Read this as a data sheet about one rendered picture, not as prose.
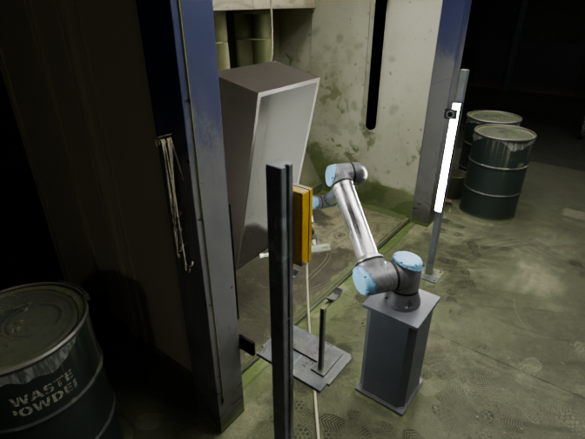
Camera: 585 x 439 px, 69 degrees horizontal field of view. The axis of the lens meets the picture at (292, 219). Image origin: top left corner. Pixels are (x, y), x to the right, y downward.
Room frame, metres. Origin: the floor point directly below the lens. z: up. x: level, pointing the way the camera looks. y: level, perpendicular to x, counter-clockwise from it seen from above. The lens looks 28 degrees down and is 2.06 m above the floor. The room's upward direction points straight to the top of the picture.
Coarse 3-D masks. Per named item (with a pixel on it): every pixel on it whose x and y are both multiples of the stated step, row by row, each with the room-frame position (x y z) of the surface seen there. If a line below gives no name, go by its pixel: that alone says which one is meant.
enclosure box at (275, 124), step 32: (256, 64) 2.70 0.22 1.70; (224, 96) 2.32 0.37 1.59; (256, 96) 2.20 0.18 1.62; (288, 96) 2.81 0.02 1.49; (224, 128) 2.33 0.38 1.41; (256, 128) 2.23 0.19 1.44; (288, 128) 2.81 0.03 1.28; (256, 160) 2.91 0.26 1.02; (288, 160) 2.82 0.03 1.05; (256, 192) 2.99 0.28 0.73; (256, 224) 2.88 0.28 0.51; (256, 256) 2.50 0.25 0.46
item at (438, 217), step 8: (464, 72) 2.91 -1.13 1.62; (464, 80) 2.91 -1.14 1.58; (464, 88) 2.91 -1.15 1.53; (456, 96) 2.93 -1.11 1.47; (464, 96) 2.93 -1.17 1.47; (456, 136) 2.92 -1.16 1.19; (440, 216) 2.91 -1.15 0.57; (440, 224) 2.93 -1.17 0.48; (432, 232) 2.93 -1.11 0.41; (432, 240) 2.92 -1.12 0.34; (432, 248) 2.92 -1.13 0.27; (432, 256) 2.91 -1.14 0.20; (432, 264) 2.91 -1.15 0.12; (432, 272) 2.93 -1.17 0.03
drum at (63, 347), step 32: (64, 352) 1.22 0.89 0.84; (96, 352) 1.39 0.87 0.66; (0, 384) 1.07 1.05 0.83; (32, 384) 1.12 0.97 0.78; (64, 384) 1.19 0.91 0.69; (96, 384) 1.32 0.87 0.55; (0, 416) 1.06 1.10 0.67; (32, 416) 1.10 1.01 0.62; (64, 416) 1.16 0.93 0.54; (96, 416) 1.27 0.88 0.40
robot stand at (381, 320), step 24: (384, 312) 1.69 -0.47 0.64; (408, 312) 1.69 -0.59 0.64; (432, 312) 1.78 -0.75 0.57; (384, 336) 1.68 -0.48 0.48; (408, 336) 1.61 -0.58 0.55; (384, 360) 1.67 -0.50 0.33; (408, 360) 1.61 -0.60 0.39; (360, 384) 1.77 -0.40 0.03; (384, 384) 1.66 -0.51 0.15; (408, 384) 1.62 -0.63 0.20
